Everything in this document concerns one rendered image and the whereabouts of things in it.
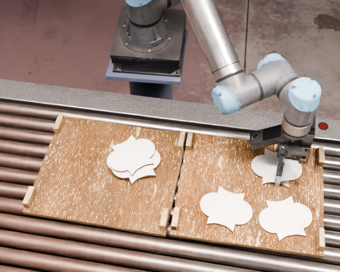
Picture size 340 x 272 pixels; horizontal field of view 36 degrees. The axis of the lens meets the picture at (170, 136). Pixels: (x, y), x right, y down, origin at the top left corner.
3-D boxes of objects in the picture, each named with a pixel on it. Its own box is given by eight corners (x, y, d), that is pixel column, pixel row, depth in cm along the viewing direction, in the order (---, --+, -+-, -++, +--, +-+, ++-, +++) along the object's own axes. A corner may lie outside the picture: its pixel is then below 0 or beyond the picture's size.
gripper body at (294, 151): (306, 166, 144) (314, 140, 134) (274, 162, 145) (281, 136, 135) (306, 144, 148) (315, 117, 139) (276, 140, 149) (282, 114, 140)
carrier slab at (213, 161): (188, 135, 164) (188, 132, 163) (321, 151, 159) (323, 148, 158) (169, 236, 143) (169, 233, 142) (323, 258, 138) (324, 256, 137)
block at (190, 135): (188, 135, 162) (188, 129, 160) (194, 135, 162) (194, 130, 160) (185, 150, 158) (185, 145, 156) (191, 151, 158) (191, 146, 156)
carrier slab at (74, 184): (61, 119, 169) (60, 116, 168) (187, 136, 164) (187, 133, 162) (23, 214, 149) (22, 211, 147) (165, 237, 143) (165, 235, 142)
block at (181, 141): (180, 135, 162) (180, 130, 160) (186, 136, 162) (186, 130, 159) (177, 150, 158) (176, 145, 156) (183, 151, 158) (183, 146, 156)
